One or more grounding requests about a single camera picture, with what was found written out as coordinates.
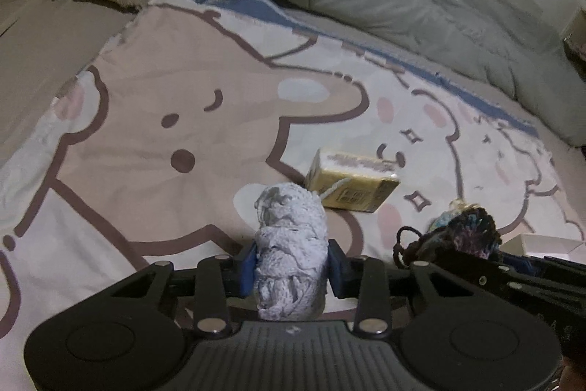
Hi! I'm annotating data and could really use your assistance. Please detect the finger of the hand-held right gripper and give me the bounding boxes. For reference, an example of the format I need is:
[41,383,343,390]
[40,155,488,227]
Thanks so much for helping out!
[453,263,586,319]
[497,252,586,283]

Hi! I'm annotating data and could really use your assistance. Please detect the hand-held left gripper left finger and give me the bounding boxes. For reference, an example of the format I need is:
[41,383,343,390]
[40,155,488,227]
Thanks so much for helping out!
[110,239,257,336]

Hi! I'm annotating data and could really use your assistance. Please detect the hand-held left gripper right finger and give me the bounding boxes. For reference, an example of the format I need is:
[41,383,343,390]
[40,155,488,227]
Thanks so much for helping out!
[326,239,464,336]

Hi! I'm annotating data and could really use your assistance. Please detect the white cardboard box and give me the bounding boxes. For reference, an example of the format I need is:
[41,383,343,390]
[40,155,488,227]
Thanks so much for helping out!
[504,233,586,263]

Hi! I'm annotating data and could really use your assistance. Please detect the lavender crochet scrunchie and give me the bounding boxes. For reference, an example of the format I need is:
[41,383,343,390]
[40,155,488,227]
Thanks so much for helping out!
[253,184,329,322]

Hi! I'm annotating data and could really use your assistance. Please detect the dark crochet scrunchie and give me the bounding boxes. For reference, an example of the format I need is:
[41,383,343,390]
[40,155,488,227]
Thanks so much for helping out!
[393,205,503,268]

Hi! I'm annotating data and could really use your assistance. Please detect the yellow tissue packet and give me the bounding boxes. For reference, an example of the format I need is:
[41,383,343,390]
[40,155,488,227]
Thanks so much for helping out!
[304,148,400,213]

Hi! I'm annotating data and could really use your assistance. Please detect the floral drawstring pouch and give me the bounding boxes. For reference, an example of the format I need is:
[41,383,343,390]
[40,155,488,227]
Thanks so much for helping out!
[428,198,481,232]

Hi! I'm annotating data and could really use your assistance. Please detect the bear printed blanket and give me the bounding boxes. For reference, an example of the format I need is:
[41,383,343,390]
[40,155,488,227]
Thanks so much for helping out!
[0,0,586,391]

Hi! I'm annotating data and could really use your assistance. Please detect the beige bed mattress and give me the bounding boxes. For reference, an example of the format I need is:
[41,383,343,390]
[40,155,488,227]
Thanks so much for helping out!
[0,0,156,163]

